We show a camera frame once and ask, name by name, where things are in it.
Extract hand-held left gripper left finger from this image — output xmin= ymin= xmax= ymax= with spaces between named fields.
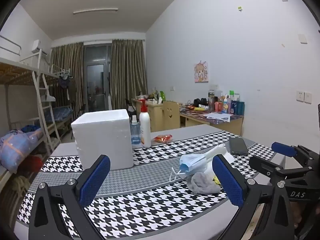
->
xmin=28 ymin=154 xmax=111 ymax=240

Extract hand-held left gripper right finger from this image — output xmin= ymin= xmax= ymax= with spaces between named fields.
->
xmin=212 ymin=154 xmax=295 ymax=240

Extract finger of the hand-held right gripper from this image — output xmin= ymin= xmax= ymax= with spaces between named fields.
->
xmin=271 ymin=142 xmax=314 ymax=165
xmin=249 ymin=155 xmax=287 ymax=182

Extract grey knit cloth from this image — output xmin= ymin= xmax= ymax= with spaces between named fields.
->
xmin=187 ymin=172 xmax=222 ymax=195

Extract white green plastic bag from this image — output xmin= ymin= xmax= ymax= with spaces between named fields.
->
xmin=204 ymin=144 xmax=235 ymax=180

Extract blue face mask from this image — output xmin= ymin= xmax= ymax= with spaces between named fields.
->
xmin=170 ymin=153 xmax=213 ymax=182

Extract white foam box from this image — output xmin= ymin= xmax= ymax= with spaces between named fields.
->
xmin=71 ymin=109 xmax=135 ymax=172

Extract black smartphone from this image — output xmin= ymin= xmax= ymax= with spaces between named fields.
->
xmin=229 ymin=137 xmax=249 ymax=155

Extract houndstooth tablecloth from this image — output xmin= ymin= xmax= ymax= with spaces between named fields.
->
xmin=14 ymin=124 xmax=287 ymax=240

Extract wooden desk with printed cover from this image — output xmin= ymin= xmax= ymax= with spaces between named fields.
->
xmin=179 ymin=105 xmax=244 ymax=137

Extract blue spray bottle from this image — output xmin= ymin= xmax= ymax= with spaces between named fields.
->
xmin=130 ymin=115 xmax=143 ymax=149

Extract red bag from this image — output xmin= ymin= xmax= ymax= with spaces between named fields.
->
xmin=25 ymin=155 xmax=43 ymax=172

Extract printed papers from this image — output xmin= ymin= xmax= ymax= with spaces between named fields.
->
xmin=203 ymin=112 xmax=232 ymax=122

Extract group of toiletry bottles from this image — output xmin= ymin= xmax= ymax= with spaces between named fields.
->
xmin=207 ymin=90 xmax=245 ymax=115

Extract white pump bottle red cap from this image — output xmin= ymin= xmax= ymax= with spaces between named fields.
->
xmin=139 ymin=99 xmax=152 ymax=148

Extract red snack packet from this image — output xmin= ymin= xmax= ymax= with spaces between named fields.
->
xmin=152 ymin=134 xmax=173 ymax=144

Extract white bunk bed ladder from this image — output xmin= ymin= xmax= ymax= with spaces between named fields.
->
xmin=32 ymin=71 xmax=62 ymax=153

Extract blue plaid quilt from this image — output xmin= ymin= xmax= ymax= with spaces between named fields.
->
xmin=0 ymin=127 xmax=47 ymax=173

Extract wooden smiley chair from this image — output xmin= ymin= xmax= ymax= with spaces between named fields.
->
xmin=162 ymin=101 xmax=181 ymax=130

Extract wooden desk with drawers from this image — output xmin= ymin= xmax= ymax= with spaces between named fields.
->
xmin=132 ymin=97 xmax=183 ymax=126

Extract glass balcony door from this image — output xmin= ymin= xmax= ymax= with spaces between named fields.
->
xmin=84 ymin=44 xmax=112 ymax=113

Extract hanging dark clothes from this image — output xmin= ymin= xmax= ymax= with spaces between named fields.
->
xmin=59 ymin=76 xmax=71 ymax=89

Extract white metal bunk bed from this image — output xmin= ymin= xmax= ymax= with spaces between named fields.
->
xmin=0 ymin=35 xmax=63 ymax=180
xmin=41 ymin=64 xmax=75 ymax=143

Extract brown curtain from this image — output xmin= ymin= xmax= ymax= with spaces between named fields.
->
xmin=111 ymin=39 xmax=148 ymax=110
xmin=50 ymin=42 xmax=84 ymax=113

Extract white air conditioner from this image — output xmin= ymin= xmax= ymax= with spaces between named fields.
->
xmin=31 ymin=39 xmax=48 ymax=55

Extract ceiling tube light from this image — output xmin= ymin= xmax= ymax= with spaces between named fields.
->
xmin=73 ymin=8 xmax=118 ymax=15

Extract white double wall socket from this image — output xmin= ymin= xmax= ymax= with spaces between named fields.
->
xmin=296 ymin=91 xmax=313 ymax=103

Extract cartoon wall poster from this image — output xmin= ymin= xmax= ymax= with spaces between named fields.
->
xmin=194 ymin=60 xmax=209 ymax=83

